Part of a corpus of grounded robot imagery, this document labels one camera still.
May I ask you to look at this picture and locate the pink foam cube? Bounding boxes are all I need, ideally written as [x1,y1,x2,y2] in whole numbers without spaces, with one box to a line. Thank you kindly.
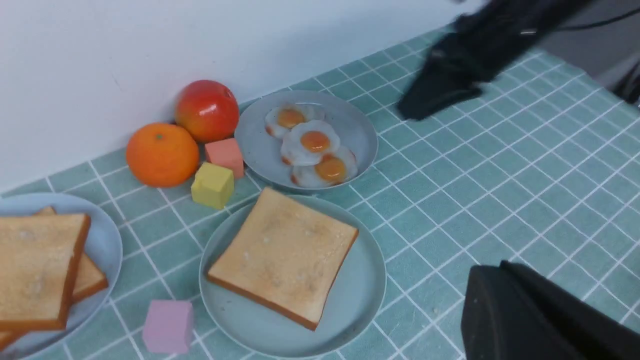
[205,137,245,180]

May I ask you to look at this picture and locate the toast slice bottom sandwich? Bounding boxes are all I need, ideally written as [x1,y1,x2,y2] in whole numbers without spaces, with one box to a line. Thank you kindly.
[206,187,359,331]

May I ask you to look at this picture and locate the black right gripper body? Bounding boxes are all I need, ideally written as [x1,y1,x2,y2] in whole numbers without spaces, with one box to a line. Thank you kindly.
[397,0,590,121]

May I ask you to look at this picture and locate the orange fruit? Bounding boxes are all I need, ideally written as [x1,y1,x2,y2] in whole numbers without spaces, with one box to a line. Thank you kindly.
[125,122,200,188]

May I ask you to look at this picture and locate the fried egg front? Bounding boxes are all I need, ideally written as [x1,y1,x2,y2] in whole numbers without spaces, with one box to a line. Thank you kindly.
[290,145,358,189]

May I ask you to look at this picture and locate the purple foam cube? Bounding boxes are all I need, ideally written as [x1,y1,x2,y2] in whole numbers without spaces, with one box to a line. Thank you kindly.
[142,300,194,354]

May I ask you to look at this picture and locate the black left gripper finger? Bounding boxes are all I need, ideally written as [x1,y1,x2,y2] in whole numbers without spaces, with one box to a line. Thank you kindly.
[461,260,640,360]

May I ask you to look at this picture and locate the yellow foam cube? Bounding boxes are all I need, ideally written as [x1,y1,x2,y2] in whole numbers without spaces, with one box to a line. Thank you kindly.
[190,162,234,210]

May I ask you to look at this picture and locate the light green centre plate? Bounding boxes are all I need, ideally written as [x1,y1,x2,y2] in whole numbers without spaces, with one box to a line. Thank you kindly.
[198,194,387,360]

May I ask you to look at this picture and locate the green checked tablecloth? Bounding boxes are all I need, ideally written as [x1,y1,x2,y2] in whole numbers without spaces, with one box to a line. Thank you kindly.
[1,31,640,360]

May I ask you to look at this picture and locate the black cable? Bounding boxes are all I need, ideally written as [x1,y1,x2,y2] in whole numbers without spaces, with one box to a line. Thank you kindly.
[555,6,640,32]

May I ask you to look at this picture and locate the blue plate with toast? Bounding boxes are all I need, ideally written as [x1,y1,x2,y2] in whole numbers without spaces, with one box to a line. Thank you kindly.
[0,193,123,360]

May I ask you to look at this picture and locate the red apple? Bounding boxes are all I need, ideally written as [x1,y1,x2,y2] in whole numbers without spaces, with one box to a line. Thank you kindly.
[174,79,240,143]

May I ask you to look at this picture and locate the grey plate with eggs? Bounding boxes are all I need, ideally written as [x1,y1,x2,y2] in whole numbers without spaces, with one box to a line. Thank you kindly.
[234,90,378,194]

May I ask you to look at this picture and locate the fried egg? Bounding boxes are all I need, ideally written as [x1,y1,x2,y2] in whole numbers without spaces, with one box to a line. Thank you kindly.
[279,120,341,166]
[264,104,326,139]
[290,145,358,189]

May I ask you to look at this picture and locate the toast slice lower stack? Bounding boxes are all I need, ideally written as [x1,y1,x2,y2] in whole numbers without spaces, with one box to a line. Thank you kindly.
[0,206,109,351]

